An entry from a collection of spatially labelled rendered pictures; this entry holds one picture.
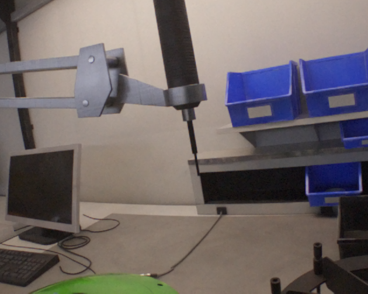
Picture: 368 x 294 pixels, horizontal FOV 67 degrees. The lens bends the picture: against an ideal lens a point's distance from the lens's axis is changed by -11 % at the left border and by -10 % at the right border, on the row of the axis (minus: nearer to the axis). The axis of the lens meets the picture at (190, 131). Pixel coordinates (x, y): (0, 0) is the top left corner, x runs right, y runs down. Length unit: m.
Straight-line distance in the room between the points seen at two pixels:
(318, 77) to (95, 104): 0.80
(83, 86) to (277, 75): 0.78
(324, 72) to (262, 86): 0.22
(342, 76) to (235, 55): 0.38
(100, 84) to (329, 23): 0.85
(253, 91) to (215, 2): 0.36
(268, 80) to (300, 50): 0.15
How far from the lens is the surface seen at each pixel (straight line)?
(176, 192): 1.32
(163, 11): 0.36
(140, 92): 0.38
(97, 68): 0.38
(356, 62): 1.05
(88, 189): 1.67
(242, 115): 0.91
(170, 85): 0.35
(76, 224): 1.06
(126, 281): 0.47
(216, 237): 0.94
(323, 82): 1.05
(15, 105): 0.49
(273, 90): 1.07
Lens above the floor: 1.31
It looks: 5 degrees down
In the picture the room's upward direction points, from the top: 10 degrees counter-clockwise
